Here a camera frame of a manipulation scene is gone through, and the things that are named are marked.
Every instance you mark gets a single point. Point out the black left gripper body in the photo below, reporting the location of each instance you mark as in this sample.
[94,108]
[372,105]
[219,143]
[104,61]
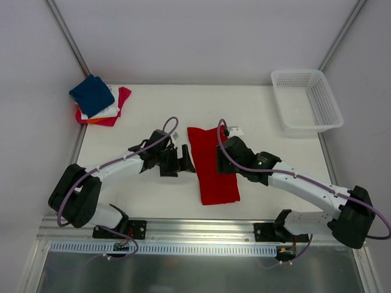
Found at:
[168,162]

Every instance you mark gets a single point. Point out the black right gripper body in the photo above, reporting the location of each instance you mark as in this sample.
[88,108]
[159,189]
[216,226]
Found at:
[223,160]

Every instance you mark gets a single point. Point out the red t shirt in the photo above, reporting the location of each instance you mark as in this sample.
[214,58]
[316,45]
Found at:
[215,188]

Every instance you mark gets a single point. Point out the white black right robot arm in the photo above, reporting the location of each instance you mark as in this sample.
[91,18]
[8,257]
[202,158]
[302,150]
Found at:
[343,213]

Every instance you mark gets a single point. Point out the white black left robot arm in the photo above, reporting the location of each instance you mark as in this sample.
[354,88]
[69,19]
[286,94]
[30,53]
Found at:
[75,198]

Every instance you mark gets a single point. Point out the folded white t shirt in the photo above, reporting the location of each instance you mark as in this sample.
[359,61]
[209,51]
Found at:
[110,111]

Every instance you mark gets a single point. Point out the folded orange t shirt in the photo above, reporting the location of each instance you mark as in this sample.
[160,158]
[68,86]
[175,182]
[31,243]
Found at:
[107,121]

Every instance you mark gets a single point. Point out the white perforated plastic basket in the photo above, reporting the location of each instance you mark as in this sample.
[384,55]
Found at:
[305,102]

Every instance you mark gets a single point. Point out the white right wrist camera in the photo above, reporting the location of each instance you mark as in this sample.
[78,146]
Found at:
[233,131]

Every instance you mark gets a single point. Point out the aluminium extrusion mounting rail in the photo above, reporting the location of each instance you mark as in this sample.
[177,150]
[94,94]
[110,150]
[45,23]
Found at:
[185,231]

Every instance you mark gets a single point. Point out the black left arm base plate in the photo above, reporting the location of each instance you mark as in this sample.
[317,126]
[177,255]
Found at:
[136,229]

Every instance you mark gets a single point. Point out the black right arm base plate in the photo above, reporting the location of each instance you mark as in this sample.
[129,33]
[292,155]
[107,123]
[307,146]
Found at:
[266,232]

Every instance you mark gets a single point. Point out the white slotted cable duct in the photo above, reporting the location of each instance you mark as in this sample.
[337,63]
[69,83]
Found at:
[165,249]

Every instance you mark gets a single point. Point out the right aluminium corner post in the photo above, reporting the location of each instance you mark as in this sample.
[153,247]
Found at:
[342,34]

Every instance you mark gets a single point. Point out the aluminium corner post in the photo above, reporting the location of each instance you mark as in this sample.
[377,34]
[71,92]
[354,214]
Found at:
[342,34]
[67,35]

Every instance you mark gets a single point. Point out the left aluminium corner post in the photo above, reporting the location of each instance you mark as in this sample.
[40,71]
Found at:
[67,35]

